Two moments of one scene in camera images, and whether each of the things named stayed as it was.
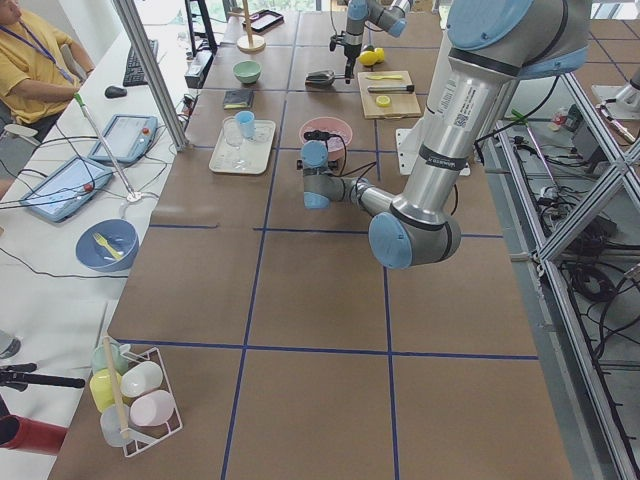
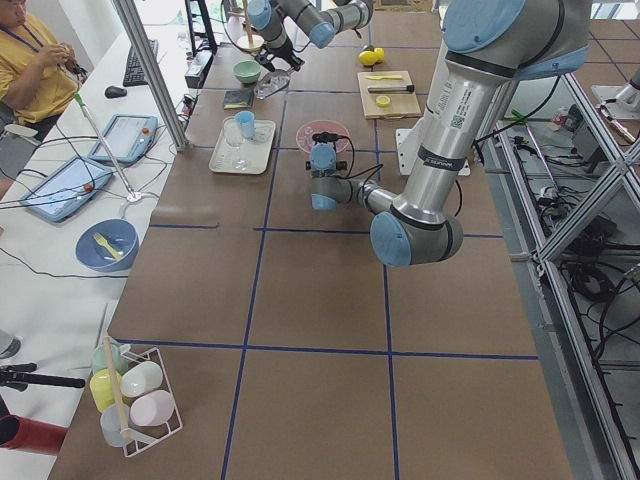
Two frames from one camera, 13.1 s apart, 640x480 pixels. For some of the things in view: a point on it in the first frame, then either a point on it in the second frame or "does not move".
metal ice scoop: x=322 y=78 → x=272 y=82
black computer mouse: x=115 y=92 does not move
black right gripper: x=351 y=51 → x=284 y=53
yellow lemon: x=368 y=58 does not move
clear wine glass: x=233 y=136 does not move
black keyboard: x=133 y=74 does not move
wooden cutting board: x=388 y=94 does not move
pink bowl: x=336 y=146 does not move
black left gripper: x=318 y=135 → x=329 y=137
